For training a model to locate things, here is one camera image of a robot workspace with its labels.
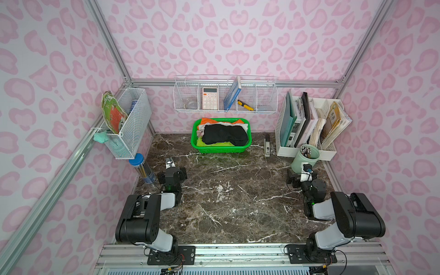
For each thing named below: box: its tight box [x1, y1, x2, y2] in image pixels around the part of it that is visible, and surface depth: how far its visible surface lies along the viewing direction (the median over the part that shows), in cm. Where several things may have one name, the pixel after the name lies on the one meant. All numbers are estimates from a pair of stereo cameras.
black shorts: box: [201, 123, 249, 147], surface depth 103 cm
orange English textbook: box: [322, 100, 342, 142], surface depth 100 cm
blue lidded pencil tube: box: [128, 152, 157, 184], surface depth 87 cm
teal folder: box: [280, 90, 298, 147], surface depth 97 cm
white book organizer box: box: [275, 94, 345, 161], surface depth 100 cm
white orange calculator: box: [202, 87, 219, 111], surface depth 97 cm
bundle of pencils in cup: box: [299, 145, 312, 159], surface depth 90 cm
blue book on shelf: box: [223, 76, 242, 112], surface depth 90 cm
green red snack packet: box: [101, 90, 129, 135], surface depth 75 cm
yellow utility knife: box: [237, 99, 255, 112], surface depth 100 cm
